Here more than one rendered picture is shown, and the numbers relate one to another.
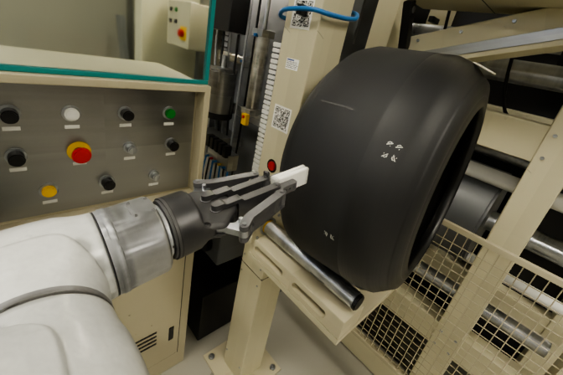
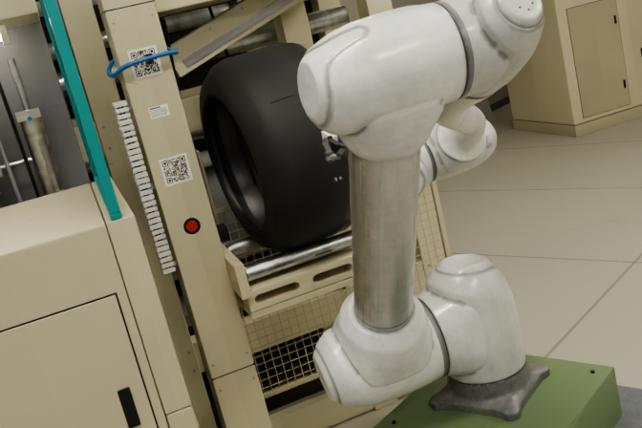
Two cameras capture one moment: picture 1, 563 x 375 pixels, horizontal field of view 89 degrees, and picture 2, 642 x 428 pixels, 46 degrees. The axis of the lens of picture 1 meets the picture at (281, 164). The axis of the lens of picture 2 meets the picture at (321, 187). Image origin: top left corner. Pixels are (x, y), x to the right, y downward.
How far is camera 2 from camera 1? 1.63 m
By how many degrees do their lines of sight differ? 58
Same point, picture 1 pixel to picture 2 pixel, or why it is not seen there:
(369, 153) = not seen: hidden behind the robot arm
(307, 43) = (167, 85)
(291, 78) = (166, 123)
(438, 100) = not seen: hidden behind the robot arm
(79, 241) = not seen: hidden behind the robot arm
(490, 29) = (230, 19)
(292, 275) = (309, 271)
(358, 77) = (272, 77)
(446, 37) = (201, 37)
